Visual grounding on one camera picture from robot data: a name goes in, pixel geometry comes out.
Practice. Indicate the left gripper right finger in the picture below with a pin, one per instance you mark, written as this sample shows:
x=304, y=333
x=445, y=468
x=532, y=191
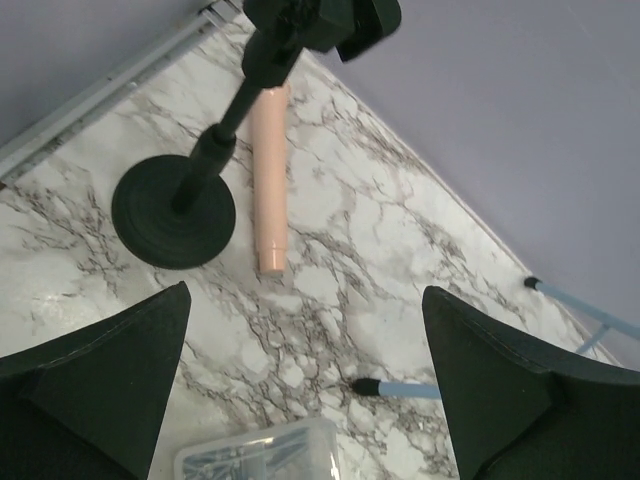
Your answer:
x=518, y=407

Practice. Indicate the black round-base mic stand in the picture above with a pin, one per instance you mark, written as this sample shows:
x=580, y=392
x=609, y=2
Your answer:
x=174, y=211

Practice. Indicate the clear plastic screw box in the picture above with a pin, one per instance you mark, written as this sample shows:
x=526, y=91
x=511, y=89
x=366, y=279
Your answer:
x=305, y=449

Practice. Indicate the beige microphone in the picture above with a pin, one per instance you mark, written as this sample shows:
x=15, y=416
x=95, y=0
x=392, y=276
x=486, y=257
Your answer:
x=268, y=136

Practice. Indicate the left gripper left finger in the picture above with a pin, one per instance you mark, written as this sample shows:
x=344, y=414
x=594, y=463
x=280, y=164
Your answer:
x=90, y=404

